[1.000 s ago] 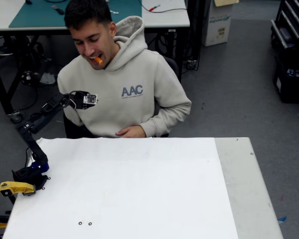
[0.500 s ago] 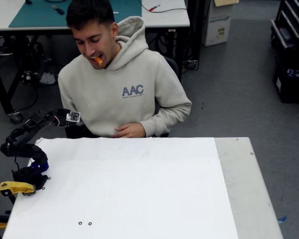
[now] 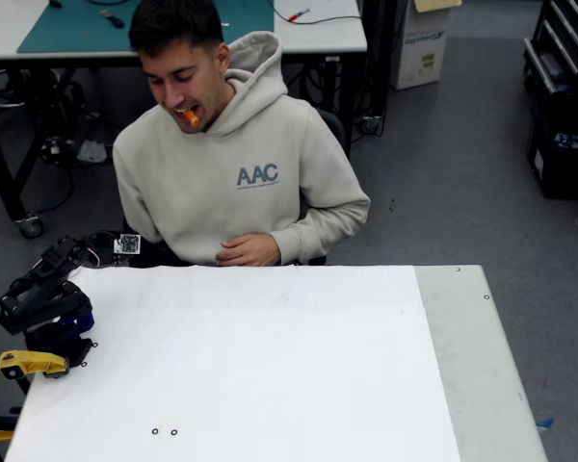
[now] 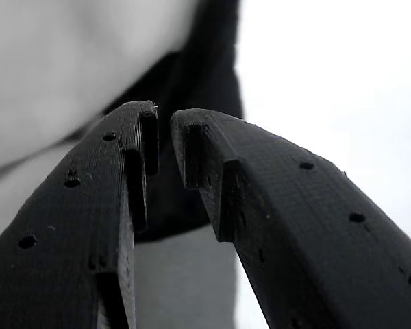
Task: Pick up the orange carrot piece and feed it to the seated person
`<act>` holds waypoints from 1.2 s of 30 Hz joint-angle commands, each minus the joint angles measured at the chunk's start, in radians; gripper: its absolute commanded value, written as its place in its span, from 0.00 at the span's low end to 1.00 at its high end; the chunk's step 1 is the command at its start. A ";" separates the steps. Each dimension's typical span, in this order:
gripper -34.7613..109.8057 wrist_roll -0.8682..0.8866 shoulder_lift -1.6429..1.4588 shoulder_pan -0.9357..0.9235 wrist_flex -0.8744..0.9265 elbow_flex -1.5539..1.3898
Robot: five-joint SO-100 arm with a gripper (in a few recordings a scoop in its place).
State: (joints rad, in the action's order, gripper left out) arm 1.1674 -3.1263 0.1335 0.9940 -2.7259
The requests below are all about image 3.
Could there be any man's left hand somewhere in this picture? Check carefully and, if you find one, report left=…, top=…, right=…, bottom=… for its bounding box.
left=215, top=234, right=283, bottom=268

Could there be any grey caster wheel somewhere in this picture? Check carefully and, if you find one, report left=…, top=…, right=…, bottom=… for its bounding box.
left=13, top=214, right=46, bottom=240

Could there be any white crumpled bag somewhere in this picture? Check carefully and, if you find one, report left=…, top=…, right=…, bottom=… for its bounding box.
left=75, top=139, right=109, bottom=165

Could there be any man in beige hoodie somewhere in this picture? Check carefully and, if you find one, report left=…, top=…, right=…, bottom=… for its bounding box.
left=111, top=0, right=372, bottom=269

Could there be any large white paper sheet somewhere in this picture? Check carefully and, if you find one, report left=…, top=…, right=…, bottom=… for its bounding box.
left=4, top=305, right=463, bottom=462

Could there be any green cutting mat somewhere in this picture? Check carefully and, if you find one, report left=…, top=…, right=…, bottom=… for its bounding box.
left=16, top=0, right=276, bottom=55

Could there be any black hand tool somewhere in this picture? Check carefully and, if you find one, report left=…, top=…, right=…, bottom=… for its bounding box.
left=98, top=9, right=126, bottom=30

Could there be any white workbench with black legs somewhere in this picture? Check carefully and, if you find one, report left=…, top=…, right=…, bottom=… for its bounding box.
left=0, top=0, right=369, bottom=240

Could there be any white cardboard box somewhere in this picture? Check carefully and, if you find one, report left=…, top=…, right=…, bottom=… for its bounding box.
left=389, top=0, right=463, bottom=91

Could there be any black storage bin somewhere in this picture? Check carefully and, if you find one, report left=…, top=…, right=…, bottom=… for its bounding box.
left=526, top=103, right=578, bottom=201

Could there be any black drawer cabinet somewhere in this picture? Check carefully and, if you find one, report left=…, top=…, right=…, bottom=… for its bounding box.
left=522, top=0, right=578, bottom=97

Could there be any white camera board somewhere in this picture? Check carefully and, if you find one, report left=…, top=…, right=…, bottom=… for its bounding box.
left=113, top=233, right=142, bottom=255

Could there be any black cable with red plug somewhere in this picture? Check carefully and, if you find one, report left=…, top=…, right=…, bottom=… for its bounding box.
left=268, top=0, right=363, bottom=26

